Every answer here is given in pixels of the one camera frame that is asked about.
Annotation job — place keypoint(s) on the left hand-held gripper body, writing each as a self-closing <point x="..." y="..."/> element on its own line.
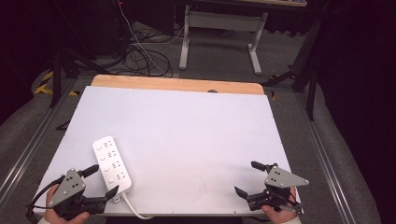
<point x="69" y="186"/>

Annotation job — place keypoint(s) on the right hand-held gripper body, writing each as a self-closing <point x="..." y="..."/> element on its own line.
<point x="283" y="179"/>

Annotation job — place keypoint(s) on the white power strip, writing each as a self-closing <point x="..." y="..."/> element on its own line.
<point x="110" y="165"/>

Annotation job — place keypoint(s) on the person's left hand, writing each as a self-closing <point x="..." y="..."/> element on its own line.
<point x="51" y="217"/>

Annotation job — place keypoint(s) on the person's right hand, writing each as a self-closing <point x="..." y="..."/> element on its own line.
<point x="280" y="216"/>

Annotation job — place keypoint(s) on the white foam board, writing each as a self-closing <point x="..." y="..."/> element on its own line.
<point x="186" y="140"/>

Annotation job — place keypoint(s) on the yellow black floor tape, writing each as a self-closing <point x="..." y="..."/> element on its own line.
<point x="43" y="85"/>

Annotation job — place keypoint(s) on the black metal stand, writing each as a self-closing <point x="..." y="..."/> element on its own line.
<point x="311" y="77"/>
<point x="56" y="77"/>

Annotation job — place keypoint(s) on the wooden table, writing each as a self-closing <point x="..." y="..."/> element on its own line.
<point x="174" y="84"/>

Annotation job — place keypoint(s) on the aluminium rail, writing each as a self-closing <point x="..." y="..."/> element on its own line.
<point x="28" y="152"/>
<point x="323" y="158"/>

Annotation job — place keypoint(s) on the white metal desk frame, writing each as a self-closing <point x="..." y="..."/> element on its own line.
<point x="222" y="20"/>

